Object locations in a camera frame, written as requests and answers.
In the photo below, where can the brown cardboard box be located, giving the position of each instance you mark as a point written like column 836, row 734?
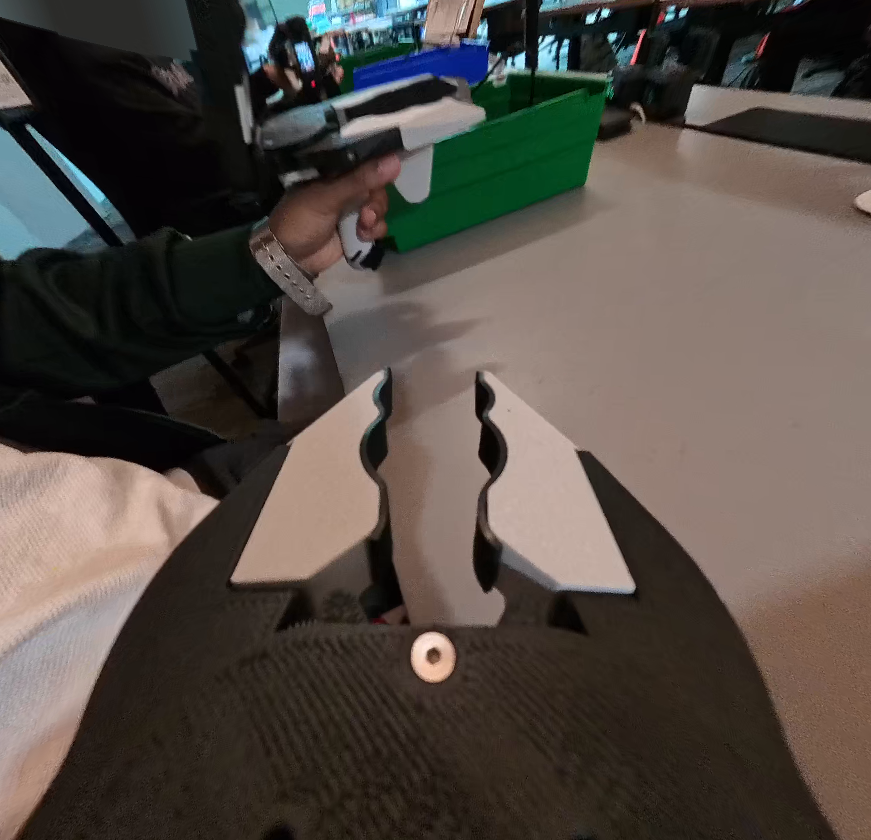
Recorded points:
column 452, row 3

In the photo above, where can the person's pale clothing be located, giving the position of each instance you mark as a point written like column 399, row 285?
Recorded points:
column 68, row 581

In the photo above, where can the grey desk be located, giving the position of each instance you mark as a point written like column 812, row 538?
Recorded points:
column 646, row 343

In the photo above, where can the dark green jacket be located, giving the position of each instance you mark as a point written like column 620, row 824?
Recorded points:
column 102, row 432

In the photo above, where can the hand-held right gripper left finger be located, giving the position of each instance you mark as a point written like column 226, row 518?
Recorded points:
column 313, row 513

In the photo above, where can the blue plastic bin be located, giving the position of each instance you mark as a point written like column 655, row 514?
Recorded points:
column 422, row 64

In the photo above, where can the black hanging jacket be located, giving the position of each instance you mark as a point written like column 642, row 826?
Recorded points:
column 122, row 139

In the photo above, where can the person's left hand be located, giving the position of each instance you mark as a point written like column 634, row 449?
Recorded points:
column 320, row 214

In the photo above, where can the person's left forearm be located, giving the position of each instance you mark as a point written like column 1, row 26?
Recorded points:
column 122, row 309

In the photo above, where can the green plastic bin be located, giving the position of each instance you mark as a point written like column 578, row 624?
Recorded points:
column 503, row 166
column 367, row 61

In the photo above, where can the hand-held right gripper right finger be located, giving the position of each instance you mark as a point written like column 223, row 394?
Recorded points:
column 551, row 513

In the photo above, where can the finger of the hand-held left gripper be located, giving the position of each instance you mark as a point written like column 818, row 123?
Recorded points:
column 435, row 125
column 408, row 95

